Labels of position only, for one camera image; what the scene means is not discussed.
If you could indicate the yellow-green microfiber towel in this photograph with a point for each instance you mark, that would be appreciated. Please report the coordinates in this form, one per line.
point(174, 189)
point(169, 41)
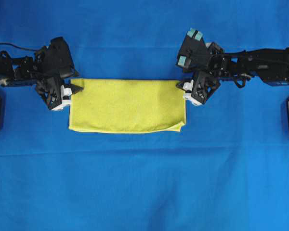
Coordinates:
point(125, 106)

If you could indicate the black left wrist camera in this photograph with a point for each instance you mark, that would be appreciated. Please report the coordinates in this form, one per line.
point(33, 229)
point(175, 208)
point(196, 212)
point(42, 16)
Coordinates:
point(57, 59)

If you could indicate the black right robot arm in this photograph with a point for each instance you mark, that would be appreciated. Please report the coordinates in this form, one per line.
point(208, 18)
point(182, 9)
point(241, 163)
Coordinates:
point(211, 65)

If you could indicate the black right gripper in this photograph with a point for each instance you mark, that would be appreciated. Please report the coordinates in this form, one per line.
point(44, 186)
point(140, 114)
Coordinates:
point(199, 88)

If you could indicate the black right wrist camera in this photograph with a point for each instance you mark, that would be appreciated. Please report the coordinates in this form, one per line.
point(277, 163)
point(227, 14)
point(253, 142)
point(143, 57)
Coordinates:
point(193, 53)

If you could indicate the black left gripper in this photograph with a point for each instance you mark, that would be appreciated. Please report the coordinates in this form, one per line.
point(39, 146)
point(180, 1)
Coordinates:
point(56, 93)

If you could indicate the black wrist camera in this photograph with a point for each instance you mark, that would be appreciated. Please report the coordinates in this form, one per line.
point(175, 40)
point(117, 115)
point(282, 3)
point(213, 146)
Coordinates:
point(57, 59)
point(193, 53)

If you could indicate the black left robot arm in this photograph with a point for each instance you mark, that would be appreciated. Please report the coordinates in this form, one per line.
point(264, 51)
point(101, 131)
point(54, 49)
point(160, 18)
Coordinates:
point(24, 71)

